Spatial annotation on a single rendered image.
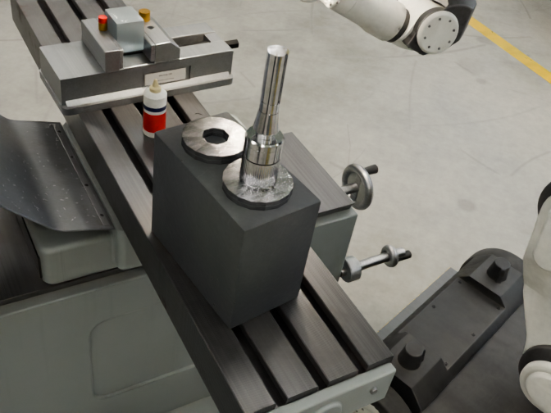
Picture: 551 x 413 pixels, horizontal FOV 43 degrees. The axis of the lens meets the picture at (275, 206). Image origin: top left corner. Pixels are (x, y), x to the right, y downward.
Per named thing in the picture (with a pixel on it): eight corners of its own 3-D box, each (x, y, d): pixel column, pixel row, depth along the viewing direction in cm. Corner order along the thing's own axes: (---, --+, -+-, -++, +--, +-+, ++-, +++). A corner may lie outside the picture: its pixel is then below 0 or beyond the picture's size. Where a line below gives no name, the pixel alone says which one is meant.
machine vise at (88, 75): (202, 47, 149) (205, 0, 142) (234, 83, 140) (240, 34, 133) (38, 74, 133) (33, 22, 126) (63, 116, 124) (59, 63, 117)
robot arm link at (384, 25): (326, 5, 122) (404, 49, 132) (348, 27, 115) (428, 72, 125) (361, -49, 118) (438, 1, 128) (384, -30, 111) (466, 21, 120)
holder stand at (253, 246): (216, 206, 112) (229, 102, 99) (298, 297, 100) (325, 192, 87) (150, 230, 106) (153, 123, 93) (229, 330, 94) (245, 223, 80)
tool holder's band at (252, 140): (291, 142, 84) (292, 136, 83) (266, 158, 81) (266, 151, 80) (261, 124, 85) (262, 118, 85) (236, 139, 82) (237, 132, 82)
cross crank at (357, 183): (353, 186, 179) (363, 150, 171) (380, 215, 171) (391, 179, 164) (301, 200, 172) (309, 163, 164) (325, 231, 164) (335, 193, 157)
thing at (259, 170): (284, 179, 87) (291, 142, 84) (259, 196, 84) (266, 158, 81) (256, 162, 89) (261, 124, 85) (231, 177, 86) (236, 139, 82)
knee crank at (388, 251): (401, 249, 177) (407, 232, 173) (415, 265, 173) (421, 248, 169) (330, 272, 167) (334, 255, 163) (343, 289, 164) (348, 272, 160)
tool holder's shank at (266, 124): (284, 135, 83) (298, 52, 75) (266, 145, 81) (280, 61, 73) (263, 123, 84) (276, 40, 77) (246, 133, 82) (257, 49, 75)
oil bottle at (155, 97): (160, 123, 127) (162, 71, 119) (169, 136, 124) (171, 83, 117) (138, 127, 125) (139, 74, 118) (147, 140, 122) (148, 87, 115)
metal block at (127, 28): (131, 34, 133) (131, 5, 129) (143, 49, 129) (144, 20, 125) (105, 38, 130) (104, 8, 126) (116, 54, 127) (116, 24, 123)
